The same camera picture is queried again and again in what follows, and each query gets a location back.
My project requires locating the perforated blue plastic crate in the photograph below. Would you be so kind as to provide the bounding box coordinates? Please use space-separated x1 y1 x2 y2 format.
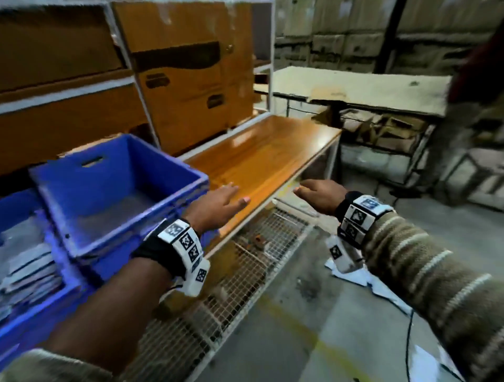
0 188 95 370

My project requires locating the left wrist marker band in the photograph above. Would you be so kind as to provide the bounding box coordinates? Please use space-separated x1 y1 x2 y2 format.
131 218 205 278

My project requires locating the white wire mesh shelf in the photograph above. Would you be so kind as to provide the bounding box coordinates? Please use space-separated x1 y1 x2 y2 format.
118 203 312 382

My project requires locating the black metal frame table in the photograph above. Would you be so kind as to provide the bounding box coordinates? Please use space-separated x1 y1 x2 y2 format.
254 66 452 186

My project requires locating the person's left forearm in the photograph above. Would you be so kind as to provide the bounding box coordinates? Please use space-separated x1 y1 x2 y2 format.
0 258 174 382

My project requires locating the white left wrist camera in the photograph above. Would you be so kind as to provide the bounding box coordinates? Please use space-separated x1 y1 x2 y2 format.
175 258 212 298

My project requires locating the black pillar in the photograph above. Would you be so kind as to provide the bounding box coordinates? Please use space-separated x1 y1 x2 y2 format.
374 0 408 73

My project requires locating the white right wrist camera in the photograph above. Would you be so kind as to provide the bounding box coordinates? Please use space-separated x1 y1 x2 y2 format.
325 235 365 274

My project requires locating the small open cardboard box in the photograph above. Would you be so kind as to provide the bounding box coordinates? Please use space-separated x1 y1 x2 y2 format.
374 114 428 152
340 110 379 142

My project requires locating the beige plastic stool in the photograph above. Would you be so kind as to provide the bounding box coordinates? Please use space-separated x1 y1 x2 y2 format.
440 147 504 205

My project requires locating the right wrist marker band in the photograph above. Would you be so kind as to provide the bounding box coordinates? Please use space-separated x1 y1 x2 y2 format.
334 192 396 250

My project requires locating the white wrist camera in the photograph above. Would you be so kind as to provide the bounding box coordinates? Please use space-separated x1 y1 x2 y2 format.
325 235 365 274
175 258 212 298

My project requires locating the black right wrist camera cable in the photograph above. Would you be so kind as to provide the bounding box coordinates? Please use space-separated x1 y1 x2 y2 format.
405 311 415 382

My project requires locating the wrist marker band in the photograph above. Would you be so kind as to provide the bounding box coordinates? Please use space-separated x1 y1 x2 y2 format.
334 192 396 250
131 218 205 278

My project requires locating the pile of white mailer packets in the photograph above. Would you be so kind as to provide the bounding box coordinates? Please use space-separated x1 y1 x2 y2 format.
324 258 461 382

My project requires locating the wall of stacked cardboard boxes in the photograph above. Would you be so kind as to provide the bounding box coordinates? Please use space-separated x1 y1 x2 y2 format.
274 0 504 76

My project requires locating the person's right forearm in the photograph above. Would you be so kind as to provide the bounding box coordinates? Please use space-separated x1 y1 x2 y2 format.
362 212 504 382

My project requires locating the person's right hand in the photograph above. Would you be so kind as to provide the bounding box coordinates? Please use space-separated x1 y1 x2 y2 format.
293 179 349 216

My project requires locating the person's left hand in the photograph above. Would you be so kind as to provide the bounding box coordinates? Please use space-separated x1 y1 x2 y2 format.
182 184 251 237

